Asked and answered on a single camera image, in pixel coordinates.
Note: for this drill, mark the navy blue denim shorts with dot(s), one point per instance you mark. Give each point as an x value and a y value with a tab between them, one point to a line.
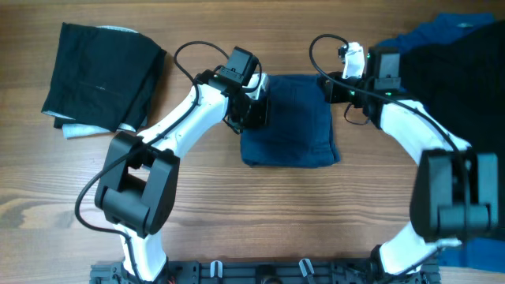
299	132

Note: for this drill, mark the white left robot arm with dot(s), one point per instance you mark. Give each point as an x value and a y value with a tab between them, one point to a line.
137	188

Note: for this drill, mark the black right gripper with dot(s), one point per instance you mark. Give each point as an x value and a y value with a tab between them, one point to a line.
331	92

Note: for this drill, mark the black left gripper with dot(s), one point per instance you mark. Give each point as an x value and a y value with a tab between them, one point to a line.
260	118

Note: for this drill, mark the folded light blue garment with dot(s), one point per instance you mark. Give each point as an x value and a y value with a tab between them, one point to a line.
78	130

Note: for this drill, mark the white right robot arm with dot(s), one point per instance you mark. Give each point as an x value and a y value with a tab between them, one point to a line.
405	119

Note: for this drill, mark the black mesh shirt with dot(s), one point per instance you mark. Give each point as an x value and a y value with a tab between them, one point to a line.
457	195

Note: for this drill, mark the blue polo shirt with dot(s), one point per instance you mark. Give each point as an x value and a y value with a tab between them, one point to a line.
434	35

